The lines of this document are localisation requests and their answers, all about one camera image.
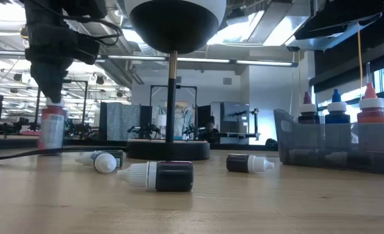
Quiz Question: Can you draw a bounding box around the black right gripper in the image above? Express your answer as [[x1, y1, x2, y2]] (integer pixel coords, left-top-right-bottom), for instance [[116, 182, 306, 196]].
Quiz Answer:
[[294, 0, 384, 40]]

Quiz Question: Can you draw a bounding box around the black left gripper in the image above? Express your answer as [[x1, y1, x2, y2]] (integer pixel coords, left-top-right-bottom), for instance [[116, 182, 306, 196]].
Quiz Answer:
[[25, 25, 76, 105]]

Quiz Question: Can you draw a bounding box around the large red food coloring bottle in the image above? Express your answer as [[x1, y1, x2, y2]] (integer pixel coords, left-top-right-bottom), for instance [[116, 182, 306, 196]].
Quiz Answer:
[[37, 97, 66, 156]]

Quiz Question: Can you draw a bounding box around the small dark food coloring bottle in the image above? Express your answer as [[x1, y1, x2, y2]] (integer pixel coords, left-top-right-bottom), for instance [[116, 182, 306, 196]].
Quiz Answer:
[[226, 153, 275, 174], [74, 149, 125, 169], [92, 151, 118, 174]]

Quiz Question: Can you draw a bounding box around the large violet food coloring bottle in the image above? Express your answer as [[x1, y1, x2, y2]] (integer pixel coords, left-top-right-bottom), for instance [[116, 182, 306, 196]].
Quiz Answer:
[[297, 91, 321, 125]]

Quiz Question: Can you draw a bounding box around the large blue food coloring bottle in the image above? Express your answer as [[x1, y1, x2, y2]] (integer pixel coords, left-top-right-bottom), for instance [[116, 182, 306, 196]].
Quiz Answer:
[[324, 88, 351, 125]]

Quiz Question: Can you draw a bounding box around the large orange food coloring bottle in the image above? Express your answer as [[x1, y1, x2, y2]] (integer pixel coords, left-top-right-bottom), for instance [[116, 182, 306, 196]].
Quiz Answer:
[[356, 82, 384, 125]]

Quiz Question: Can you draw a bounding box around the small purple-label food coloring bottle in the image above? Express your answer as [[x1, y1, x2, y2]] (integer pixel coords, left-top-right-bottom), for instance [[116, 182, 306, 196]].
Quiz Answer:
[[116, 160, 195, 192]]

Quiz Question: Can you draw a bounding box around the teal partition screen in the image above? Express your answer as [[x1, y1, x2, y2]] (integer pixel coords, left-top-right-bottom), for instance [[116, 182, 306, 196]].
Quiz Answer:
[[99, 102, 141, 142]]

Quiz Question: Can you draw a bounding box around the white background lampshade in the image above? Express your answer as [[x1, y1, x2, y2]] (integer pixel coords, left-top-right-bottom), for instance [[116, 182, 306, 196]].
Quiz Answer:
[[155, 113, 168, 127]]

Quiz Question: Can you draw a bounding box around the grey translucent plastic bin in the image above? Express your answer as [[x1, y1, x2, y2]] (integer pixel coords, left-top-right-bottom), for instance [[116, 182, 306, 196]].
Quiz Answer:
[[273, 108, 384, 176]]

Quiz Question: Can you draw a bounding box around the ceiling light strip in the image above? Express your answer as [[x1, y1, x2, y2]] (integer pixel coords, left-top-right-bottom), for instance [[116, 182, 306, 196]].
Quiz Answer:
[[177, 57, 299, 68]]

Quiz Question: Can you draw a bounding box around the black rolling cart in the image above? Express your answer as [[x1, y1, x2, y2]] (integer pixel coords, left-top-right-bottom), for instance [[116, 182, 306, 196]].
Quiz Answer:
[[216, 108, 262, 145]]

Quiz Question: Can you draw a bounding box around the white globe table lamp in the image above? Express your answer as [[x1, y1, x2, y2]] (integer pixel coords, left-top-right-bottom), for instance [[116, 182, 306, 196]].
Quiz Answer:
[[123, 0, 227, 162]]

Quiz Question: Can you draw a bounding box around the blue leaf artwork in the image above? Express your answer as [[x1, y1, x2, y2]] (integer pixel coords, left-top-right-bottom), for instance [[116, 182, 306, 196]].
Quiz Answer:
[[175, 102, 198, 129]]

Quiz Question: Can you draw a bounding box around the person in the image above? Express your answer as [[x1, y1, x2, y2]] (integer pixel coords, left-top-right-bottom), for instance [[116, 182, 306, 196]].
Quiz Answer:
[[198, 115, 222, 144]]

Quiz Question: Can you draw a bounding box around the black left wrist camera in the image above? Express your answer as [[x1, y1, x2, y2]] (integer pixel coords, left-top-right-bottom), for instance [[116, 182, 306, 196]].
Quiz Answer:
[[71, 31, 101, 66]]

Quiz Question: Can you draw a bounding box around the yellow hanging cable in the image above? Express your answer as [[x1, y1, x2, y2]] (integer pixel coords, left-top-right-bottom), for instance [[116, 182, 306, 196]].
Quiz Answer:
[[357, 22, 364, 98]]

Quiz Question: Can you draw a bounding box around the black lamp power cable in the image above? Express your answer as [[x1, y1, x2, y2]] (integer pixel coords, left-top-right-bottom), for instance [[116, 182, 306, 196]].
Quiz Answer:
[[0, 146, 128, 163]]

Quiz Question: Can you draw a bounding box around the black metal table frame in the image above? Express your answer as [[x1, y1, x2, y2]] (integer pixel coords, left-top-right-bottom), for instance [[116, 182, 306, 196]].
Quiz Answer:
[[63, 138, 279, 152]]

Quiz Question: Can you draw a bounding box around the black background rig frame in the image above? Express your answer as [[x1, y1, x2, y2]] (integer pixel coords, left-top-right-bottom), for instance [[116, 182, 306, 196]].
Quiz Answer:
[[149, 84, 199, 110]]

